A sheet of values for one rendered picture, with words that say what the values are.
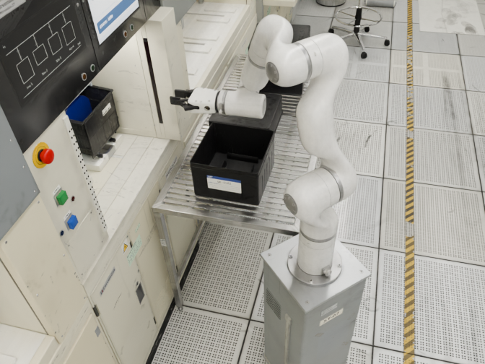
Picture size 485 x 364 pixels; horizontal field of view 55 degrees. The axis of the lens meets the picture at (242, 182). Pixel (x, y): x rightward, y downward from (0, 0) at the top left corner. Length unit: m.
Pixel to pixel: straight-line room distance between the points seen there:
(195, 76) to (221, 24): 0.60
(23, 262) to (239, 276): 1.48
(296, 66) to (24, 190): 0.72
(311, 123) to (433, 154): 2.26
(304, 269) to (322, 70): 0.71
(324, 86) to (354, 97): 2.66
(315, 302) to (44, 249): 0.84
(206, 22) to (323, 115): 1.87
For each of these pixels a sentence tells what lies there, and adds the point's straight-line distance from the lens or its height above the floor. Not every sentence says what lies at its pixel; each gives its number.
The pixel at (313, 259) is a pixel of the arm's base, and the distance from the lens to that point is 1.56.
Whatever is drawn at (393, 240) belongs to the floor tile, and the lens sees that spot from 2.82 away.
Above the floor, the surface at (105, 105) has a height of 1.09.
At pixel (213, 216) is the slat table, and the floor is 0.76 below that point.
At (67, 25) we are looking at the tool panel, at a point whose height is 1.58.
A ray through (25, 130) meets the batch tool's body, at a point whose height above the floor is 1.44.
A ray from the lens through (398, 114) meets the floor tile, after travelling 3.78.
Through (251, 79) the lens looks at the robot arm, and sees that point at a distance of 1.45.
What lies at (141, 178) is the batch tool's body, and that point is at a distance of 1.87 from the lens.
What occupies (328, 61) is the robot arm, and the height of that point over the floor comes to 1.51.
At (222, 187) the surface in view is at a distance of 1.83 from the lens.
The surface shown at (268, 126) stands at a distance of 2.08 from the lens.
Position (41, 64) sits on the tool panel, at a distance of 1.26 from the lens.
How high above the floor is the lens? 2.09
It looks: 43 degrees down
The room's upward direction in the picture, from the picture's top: 3 degrees counter-clockwise
